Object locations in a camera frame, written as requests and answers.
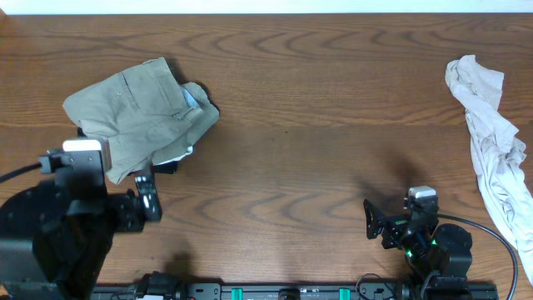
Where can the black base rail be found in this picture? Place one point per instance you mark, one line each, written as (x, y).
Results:
(164, 286)

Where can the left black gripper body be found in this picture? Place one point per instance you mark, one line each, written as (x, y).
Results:
(139, 202)

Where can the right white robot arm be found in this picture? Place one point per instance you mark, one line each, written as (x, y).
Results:
(439, 255)

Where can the black folded garment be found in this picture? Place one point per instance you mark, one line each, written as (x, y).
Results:
(166, 168)

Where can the khaki green shorts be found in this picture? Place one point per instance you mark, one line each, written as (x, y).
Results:
(144, 113)

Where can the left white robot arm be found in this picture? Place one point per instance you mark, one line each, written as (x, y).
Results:
(55, 236)

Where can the light grey crumpled garment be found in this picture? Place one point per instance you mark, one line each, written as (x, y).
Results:
(496, 153)

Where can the white folded garment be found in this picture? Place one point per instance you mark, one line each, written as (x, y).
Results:
(189, 151)

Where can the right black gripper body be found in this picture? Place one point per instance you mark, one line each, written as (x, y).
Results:
(398, 237)

